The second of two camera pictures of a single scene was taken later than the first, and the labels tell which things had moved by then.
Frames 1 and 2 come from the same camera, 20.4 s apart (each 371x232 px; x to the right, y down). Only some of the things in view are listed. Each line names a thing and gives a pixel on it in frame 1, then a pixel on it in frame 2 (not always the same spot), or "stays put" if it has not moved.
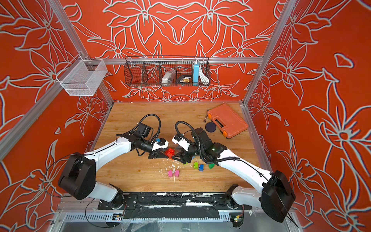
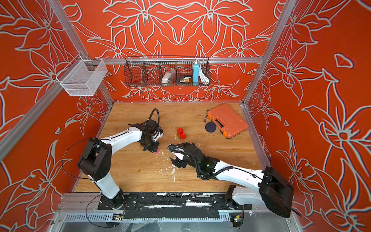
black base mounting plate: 204,205 stays put
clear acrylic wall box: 82,77 stays put
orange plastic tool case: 229,123 stays put
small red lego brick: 169,152 → 180,134
